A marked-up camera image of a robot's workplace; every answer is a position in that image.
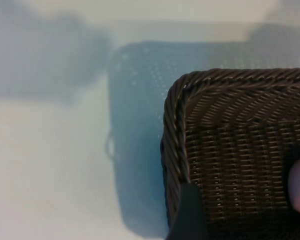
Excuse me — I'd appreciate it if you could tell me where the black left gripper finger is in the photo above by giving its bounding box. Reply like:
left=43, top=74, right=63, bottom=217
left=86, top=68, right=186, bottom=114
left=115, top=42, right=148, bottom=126
left=166, top=183, right=211, bottom=240

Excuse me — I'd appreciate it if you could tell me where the dark brown wicker basket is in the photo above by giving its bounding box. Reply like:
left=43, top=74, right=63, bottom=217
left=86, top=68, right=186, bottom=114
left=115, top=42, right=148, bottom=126
left=160, top=67, right=300, bottom=240

